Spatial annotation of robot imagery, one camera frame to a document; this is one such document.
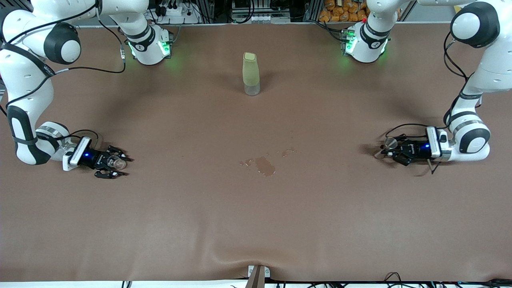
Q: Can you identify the aluminium cell frame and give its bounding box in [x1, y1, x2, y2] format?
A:
[0, 0, 512, 52]

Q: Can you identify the grey electrical box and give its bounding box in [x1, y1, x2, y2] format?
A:
[231, 0, 291, 24]

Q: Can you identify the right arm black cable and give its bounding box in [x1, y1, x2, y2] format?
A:
[0, 0, 126, 146]

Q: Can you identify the black cable bundle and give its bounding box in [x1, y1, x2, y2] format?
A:
[276, 272, 512, 288]

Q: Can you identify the rack with bread buns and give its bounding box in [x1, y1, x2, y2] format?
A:
[318, 0, 370, 23]

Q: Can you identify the steel double jigger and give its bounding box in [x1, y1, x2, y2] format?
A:
[374, 137, 399, 160]

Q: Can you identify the brown table mat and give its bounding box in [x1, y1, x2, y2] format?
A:
[0, 22, 512, 282]

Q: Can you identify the clear glass measuring beaker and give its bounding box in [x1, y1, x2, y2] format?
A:
[108, 154, 128, 169]

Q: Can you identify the white power strip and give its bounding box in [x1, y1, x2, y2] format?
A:
[154, 0, 199, 24]

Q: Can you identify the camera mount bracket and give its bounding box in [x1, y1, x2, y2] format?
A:
[245, 265, 271, 288]

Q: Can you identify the bottle with green sleeve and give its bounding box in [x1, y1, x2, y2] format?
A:
[242, 52, 261, 96]

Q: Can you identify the spilled liquid puddle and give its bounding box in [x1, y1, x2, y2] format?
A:
[239, 148, 296, 177]

